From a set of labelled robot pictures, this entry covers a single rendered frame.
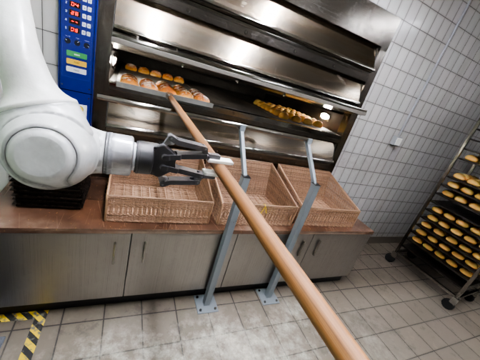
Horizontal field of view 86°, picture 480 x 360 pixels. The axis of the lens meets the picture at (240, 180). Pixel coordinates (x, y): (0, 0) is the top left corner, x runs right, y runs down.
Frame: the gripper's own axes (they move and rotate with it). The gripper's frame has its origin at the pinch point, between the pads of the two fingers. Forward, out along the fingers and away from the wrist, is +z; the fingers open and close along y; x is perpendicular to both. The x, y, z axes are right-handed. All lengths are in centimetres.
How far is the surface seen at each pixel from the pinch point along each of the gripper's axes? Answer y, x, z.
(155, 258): 82, -56, 1
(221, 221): 58, -59, 36
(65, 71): 1, -108, -51
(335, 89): -32, -107, 122
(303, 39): -54, -105, 78
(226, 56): -29, -108, 32
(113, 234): 66, -56, -21
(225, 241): 66, -49, 37
